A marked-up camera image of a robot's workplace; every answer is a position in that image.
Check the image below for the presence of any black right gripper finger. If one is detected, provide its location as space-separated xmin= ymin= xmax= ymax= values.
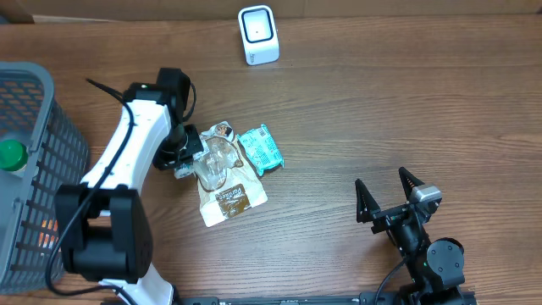
xmin=355 ymin=179 xmax=380 ymax=223
xmin=398 ymin=167 xmax=423 ymax=201

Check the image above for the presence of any brown white snack bag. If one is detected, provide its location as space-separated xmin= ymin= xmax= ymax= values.
xmin=193 ymin=121 xmax=268 ymax=227

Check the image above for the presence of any teal tissue pack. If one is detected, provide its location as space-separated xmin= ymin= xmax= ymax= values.
xmin=238 ymin=124 xmax=285 ymax=176

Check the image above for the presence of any green lid jar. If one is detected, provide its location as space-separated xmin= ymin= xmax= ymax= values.
xmin=0 ymin=139 xmax=28 ymax=172

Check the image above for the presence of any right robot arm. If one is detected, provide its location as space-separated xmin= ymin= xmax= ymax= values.
xmin=355 ymin=167 xmax=476 ymax=304

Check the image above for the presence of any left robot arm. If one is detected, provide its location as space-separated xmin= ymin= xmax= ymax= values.
xmin=45 ymin=68 xmax=204 ymax=304

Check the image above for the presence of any white barcode scanner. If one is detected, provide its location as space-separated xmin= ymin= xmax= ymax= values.
xmin=238 ymin=4 xmax=279 ymax=66

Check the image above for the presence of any grey plastic basket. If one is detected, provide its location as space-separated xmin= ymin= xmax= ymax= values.
xmin=1 ymin=62 xmax=90 ymax=295

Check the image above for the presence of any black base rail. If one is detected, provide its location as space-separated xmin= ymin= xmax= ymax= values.
xmin=173 ymin=290 xmax=479 ymax=305

